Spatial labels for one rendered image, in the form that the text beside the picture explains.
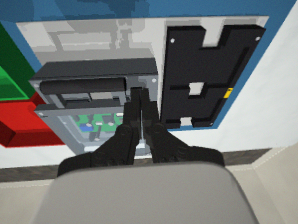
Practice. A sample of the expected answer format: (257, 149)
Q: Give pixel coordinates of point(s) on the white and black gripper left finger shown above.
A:
(116, 151)

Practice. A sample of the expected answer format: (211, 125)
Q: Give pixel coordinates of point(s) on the red open bin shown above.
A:
(20, 126)

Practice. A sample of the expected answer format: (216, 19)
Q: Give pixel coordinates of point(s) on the green open-top bin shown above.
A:
(13, 65)

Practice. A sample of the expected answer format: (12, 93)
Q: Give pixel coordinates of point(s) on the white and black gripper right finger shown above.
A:
(164, 146)

